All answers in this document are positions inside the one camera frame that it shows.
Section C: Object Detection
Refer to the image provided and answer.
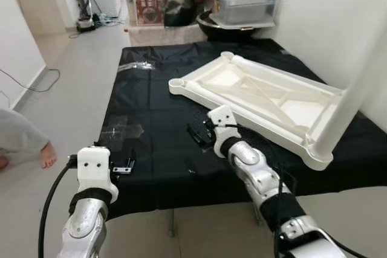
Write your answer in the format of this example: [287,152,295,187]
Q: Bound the white floor cable bundle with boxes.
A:
[94,11,125,27]

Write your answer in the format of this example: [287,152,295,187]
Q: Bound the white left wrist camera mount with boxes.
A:
[77,145,120,203]

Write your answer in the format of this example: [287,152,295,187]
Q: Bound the beige covered low bench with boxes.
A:
[127,24,209,47]

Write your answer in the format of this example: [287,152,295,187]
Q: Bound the red printed food box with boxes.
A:
[133,0,167,26]

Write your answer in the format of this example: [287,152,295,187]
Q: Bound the small floor appliance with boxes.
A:
[76,16,97,32]

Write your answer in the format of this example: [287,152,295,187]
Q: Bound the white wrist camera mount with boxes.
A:
[77,145,120,203]
[207,105,239,147]

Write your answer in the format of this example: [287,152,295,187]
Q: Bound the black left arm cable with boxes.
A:
[38,156,79,258]

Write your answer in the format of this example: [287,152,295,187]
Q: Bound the white plastic children table top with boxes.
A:
[168,51,351,171]

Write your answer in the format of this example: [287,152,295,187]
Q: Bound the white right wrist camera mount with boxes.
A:
[207,105,239,147]

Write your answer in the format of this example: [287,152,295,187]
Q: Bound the black tablecloth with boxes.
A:
[97,37,387,219]

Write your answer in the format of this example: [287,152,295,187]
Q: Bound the person's leg grey trousers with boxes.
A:
[0,108,58,171]

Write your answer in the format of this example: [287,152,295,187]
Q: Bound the black wok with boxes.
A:
[197,10,276,42]

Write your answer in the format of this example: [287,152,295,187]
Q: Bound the clear plastic storage box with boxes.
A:
[212,0,279,27]

